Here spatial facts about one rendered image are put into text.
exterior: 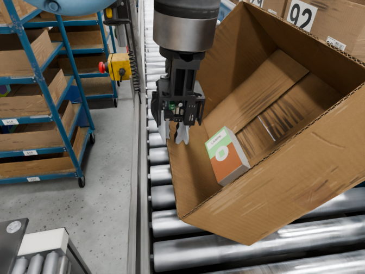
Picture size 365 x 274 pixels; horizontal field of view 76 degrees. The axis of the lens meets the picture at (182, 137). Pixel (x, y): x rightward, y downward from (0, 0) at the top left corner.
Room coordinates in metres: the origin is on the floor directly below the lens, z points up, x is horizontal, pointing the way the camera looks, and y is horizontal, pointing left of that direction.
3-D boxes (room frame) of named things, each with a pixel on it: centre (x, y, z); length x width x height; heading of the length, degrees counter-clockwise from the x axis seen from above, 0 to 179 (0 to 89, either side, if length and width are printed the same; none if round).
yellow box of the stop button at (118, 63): (0.74, 0.22, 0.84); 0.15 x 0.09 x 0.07; 8
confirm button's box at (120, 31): (0.78, 0.19, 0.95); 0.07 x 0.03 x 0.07; 8
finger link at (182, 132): (0.36, 0.00, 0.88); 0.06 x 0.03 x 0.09; 8
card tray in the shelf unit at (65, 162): (1.06, 0.86, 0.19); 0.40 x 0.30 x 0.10; 99
